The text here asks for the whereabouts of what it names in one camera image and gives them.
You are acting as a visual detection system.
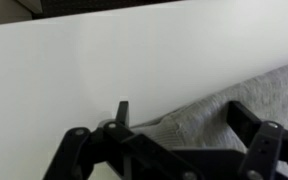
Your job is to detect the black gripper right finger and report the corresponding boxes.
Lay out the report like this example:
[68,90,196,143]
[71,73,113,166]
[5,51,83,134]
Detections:
[226,101,262,147]

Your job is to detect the grey sweatpants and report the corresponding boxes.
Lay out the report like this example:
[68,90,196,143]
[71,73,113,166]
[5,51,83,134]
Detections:
[130,59,288,180]

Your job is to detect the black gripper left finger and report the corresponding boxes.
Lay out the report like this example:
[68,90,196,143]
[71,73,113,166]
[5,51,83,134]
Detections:
[115,101,129,126]

